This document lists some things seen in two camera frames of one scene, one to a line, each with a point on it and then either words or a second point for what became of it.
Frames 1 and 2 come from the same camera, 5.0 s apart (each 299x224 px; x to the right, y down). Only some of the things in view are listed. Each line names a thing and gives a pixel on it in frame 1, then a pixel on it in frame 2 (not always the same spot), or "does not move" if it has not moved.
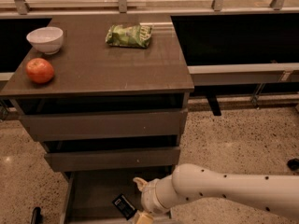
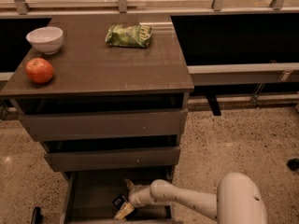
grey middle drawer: [64, 161] does not move
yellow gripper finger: [141, 183] to [130, 184]
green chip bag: [137, 35] does not move
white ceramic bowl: [48, 39] does not move
